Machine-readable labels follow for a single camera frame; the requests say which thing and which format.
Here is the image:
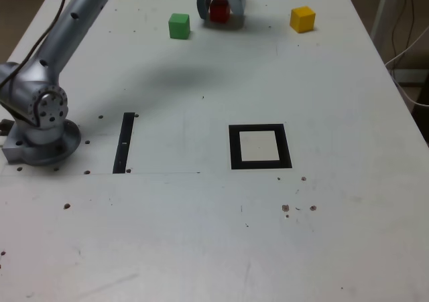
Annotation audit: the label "black tape square outline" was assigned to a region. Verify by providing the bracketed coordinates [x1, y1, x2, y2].
[228, 123, 293, 170]

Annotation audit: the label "black tape strip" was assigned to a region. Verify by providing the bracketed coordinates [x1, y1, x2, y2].
[112, 112, 135, 175]

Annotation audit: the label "black background cable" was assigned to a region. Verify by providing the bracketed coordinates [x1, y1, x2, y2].
[391, 0, 418, 60]

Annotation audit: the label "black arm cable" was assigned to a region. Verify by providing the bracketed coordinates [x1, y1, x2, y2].
[0, 0, 70, 88]

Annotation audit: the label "red cube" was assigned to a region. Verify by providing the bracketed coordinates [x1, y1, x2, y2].
[209, 0, 231, 23]

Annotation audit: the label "green cube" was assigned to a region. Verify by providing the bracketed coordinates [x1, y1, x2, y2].
[168, 13, 191, 40]

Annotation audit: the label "yellow cube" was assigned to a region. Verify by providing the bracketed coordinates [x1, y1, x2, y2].
[290, 5, 316, 33]

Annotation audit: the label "white background cable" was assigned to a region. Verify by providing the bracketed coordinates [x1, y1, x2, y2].
[384, 23, 429, 107]

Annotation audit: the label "white metal post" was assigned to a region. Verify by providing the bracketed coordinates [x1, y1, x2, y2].
[370, 0, 395, 48]

